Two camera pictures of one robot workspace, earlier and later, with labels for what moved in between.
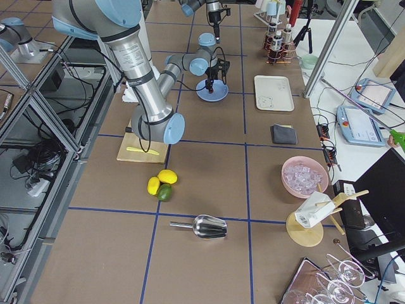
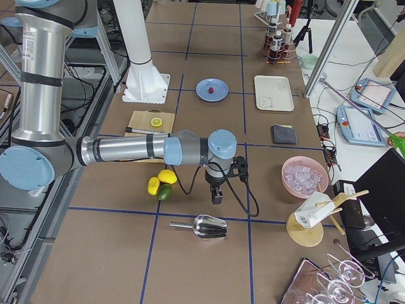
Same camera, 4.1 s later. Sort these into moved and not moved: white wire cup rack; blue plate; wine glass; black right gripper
Moved: black right gripper
Not moved: white wire cup rack; blue plate; wine glass
